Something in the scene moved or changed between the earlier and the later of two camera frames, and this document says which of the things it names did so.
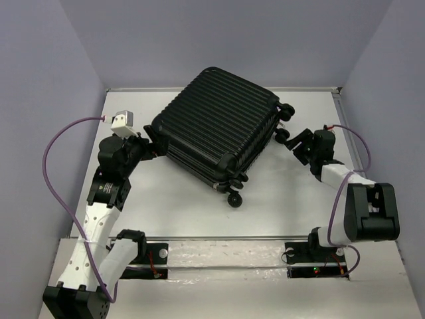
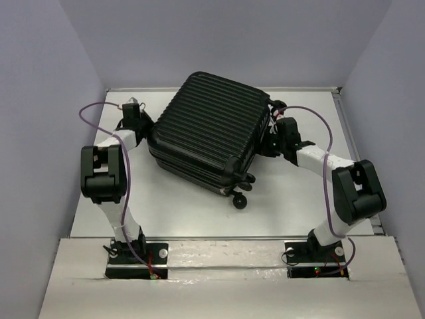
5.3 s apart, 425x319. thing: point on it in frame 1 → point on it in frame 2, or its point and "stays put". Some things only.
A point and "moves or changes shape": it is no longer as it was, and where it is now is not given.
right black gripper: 306,136 → 263,149
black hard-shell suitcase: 216,124 moves or changes shape
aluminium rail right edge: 349,131 stays put
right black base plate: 301,252 stays put
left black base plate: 149,253 stays put
